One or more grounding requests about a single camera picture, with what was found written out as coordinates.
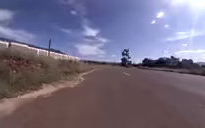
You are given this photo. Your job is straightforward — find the tall dark tree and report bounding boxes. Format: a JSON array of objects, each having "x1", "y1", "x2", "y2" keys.
[{"x1": 120, "y1": 48, "x2": 132, "y2": 67}]

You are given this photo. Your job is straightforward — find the white dashed road line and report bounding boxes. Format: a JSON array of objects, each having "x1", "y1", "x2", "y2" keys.
[{"x1": 122, "y1": 71, "x2": 205, "y2": 112}]

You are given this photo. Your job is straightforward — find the reddish asphalt road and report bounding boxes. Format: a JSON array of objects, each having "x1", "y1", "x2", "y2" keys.
[{"x1": 0, "y1": 64, "x2": 205, "y2": 128}]

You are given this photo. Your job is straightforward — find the dark pole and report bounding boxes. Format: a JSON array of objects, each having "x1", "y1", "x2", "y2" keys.
[{"x1": 47, "y1": 37, "x2": 52, "y2": 58}]

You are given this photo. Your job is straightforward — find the distant trees and buildings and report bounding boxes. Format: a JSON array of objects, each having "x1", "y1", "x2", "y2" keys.
[{"x1": 141, "y1": 55, "x2": 205, "y2": 70}]

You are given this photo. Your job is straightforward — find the pale sandy road edge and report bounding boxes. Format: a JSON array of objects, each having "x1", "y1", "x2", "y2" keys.
[{"x1": 0, "y1": 67, "x2": 99, "y2": 120}]

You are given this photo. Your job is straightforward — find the dry grass verge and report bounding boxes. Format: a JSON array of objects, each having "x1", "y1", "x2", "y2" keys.
[{"x1": 0, "y1": 42, "x2": 99, "y2": 102}]

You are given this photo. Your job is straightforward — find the dry verge beyond road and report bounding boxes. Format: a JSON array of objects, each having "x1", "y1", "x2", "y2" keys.
[{"x1": 138, "y1": 65, "x2": 205, "y2": 78}]

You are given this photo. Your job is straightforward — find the long white wall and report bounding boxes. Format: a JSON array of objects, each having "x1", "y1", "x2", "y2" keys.
[{"x1": 0, "y1": 38, "x2": 80, "y2": 62}]

